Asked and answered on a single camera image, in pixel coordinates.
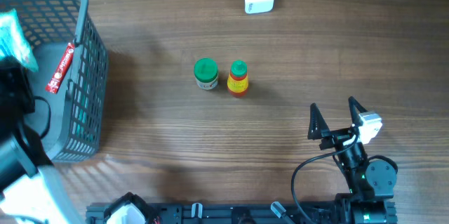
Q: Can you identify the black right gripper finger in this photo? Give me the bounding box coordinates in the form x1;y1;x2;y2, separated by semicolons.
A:
307;103;330;140
348;96;367;126

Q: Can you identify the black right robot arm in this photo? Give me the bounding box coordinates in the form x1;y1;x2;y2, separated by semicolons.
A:
308;97;398;224

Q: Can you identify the green lid jar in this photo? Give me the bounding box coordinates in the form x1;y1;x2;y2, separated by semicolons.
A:
194;58;219;90

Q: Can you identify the grey plastic mesh basket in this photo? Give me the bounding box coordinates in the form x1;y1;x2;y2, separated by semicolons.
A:
1;0;109;163

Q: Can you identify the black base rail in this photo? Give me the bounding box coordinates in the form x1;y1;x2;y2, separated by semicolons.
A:
85;202;398;224

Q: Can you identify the light blue tissue packet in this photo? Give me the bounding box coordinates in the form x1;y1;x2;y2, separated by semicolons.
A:
1;9;39;72

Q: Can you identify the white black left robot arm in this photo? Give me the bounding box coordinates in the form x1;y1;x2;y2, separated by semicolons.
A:
1;59;84;223

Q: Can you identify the red stick packet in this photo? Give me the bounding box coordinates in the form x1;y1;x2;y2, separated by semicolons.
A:
45;43;75;94

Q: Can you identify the red yellow sauce bottle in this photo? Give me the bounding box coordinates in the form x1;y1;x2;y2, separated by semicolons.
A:
227;60;249;97

